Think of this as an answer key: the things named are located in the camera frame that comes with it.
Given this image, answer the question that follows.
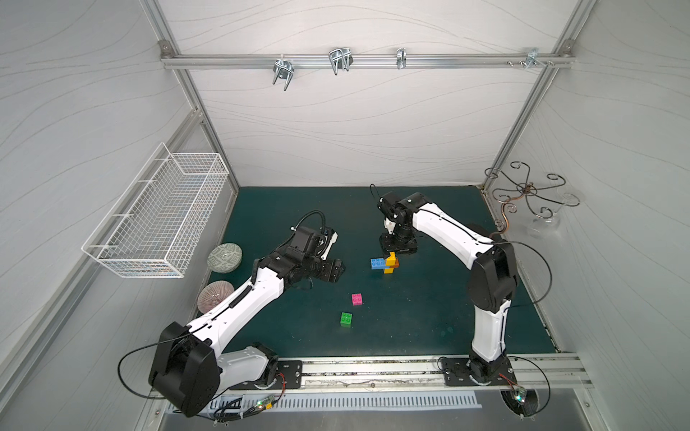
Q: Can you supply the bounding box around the blue long lego brick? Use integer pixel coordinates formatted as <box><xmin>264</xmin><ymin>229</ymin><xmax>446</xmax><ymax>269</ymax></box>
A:
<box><xmin>370</xmin><ymin>258</ymin><xmax>387</xmax><ymax>270</ymax></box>

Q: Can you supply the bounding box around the green lego brick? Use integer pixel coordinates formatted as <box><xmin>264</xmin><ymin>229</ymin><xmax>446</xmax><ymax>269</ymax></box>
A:
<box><xmin>340</xmin><ymin>312</ymin><xmax>353</xmax><ymax>328</ymax></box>

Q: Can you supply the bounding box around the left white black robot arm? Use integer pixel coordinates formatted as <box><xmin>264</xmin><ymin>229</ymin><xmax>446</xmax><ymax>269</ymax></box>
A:
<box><xmin>148</xmin><ymin>252</ymin><xmax>345</xmax><ymax>418</ymax></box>

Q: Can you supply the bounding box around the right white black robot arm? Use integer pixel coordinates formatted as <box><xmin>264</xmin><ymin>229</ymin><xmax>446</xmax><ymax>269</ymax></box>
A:
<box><xmin>377</xmin><ymin>192</ymin><xmax>519</xmax><ymax>385</ymax></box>

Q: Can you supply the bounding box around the grey green round plate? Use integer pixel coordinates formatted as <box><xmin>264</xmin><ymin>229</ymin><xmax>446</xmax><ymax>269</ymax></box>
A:
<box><xmin>207</xmin><ymin>242</ymin><xmax>243</xmax><ymax>274</ymax></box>

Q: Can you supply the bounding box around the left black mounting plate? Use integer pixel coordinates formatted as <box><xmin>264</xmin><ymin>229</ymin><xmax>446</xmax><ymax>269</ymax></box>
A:
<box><xmin>232</xmin><ymin>359</ymin><xmax>304</xmax><ymax>391</ymax></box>

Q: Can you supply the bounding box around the black mounting plate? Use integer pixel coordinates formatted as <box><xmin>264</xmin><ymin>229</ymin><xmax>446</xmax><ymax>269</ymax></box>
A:
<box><xmin>232</xmin><ymin>359</ymin><xmax>304</xmax><ymax>391</ymax></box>
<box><xmin>437</xmin><ymin>357</ymin><xmax>518</xmax><ymax>387</ymax></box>

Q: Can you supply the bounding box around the pink round plate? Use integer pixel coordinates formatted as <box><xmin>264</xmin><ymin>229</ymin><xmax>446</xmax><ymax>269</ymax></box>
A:
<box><xmin>197</xmin><ymin>280</ymin><xmax>235</xmax><ymax>314</ymax></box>

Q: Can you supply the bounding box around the metal scroll cup stand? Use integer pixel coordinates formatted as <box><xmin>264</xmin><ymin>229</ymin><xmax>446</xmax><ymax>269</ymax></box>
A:
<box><xmin>484</xmin><ymin>161</ymin><xmax>581</xmax><ymax>236</ymax></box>

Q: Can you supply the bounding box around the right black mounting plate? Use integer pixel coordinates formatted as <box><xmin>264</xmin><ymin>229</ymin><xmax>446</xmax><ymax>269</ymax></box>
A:
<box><xmin>437</xmin><ymin>357</ymin><xmax>518</xmax><ymax>387</ymax></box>

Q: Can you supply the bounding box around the clear glass cup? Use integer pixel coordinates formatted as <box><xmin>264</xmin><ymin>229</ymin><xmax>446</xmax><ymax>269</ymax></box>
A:
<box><xmin>528</xmin><ymin>213</ymin><xmax>561</xmax><ymax>239</ymax></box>

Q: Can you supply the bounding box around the metal hook clamp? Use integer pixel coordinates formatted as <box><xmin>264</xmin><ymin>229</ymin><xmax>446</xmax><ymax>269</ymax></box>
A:
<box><xmin>396</xmin><ymin>48</ymin><xmax>407</xmax><ymax>70</ymax></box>

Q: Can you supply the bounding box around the metal u-bolt clamp middle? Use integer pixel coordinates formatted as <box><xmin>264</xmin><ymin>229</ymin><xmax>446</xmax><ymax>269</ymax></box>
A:
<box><xmin>328</xmin><ymin>48</ymin><xmax>353</xmax><ymax>75</ymax></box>

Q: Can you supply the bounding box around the metal u-bolt clamp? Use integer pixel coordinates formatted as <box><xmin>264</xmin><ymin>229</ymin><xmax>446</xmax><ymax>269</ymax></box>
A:
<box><xmin>272</xmin><ymin>59</ymin><xmax>295</xmax><ymax>91</ymax></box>
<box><xmin>328</xmin><ymin>48</ymin><xmax>353</xmax><ymax>75</ymax></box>

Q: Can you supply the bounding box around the horizontal aluminium top bar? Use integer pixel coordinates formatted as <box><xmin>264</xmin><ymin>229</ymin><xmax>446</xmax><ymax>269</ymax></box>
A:
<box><xmin>161</xmin><ymin>52</ymin><xmax>576</xmax><ymax>70</ymax></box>

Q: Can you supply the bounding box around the metal u-bolt clamp left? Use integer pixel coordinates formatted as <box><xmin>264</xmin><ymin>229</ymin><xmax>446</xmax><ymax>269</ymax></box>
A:
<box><xmin>272</xmin><ymin>59</ymin><xmax>295</xmax><ymax>91</ymax></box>

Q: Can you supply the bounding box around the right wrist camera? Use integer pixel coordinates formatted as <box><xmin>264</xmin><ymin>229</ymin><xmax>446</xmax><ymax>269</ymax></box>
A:
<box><xmin>377</xmin><ymin>191</ymin><xmax>404</xmax><ymax>233</ymax></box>

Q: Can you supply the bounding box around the white slotted cable duct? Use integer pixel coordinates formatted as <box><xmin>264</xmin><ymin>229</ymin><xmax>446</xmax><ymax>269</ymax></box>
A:
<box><xmin>166</xmin><ymin>391</ymin><xmax>483</xmax><ymax>414</ymax></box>

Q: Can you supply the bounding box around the white wire basket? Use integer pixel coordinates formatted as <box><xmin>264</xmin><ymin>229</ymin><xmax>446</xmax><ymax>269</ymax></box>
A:
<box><xmin>81</xmin><ymin>143</ymin><xmax>229</xmax><ymax>278</ymax></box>

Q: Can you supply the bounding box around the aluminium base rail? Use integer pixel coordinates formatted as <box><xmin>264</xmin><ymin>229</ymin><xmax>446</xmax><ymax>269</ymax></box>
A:
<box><xmin>215</xmin><ymin>352</ymin><xmax>594</xmax><ymax>397</ymax></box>

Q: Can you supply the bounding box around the metal bracket clamp right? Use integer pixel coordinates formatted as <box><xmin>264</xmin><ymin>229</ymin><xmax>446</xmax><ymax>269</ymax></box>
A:
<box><xmin>506</xmin><ymin>48</ymin><xmax>555</xmax><ymax>70</ymax></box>

